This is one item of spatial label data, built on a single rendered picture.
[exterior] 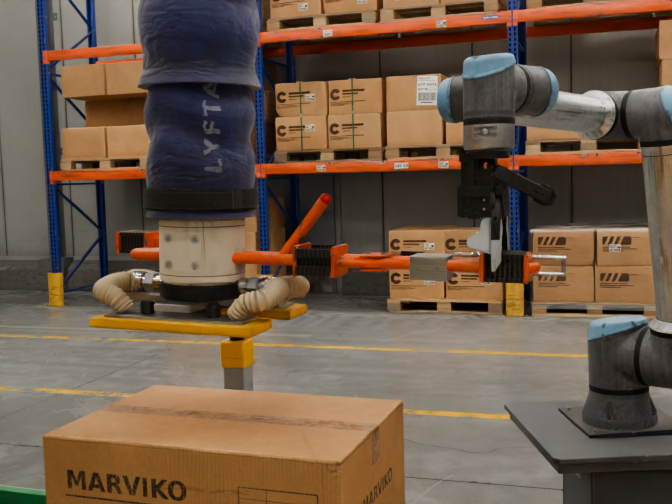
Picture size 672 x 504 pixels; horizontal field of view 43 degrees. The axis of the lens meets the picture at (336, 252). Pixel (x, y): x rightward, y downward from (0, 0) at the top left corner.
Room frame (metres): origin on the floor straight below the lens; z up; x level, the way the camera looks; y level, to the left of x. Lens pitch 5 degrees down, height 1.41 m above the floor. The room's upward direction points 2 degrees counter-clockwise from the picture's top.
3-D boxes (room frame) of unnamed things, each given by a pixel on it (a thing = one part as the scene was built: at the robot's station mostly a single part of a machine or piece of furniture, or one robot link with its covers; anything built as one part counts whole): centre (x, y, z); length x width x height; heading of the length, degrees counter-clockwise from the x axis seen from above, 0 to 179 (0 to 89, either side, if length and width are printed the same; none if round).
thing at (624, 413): (2.17, -0.73, 0.81); 0.19 x 0.19 x 0.10
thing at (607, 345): (2.17, -0.74, 0.95); 0.17 x 0.15 x 0.18; 44
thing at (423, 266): (1.53, -0.17, 1.25); 0.07 x 0.07 x 0.04; 72
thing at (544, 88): (1.59, -0.35, 1.57); 0.12 x 0.12 x 0.09; 44
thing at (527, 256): (1.48, -0.30, 1.25); 0.08 x 0.07 x 0.05; 72
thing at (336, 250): (1.60, 0.03, 1.26); 0.10 x 0.08 x 0.06; 162
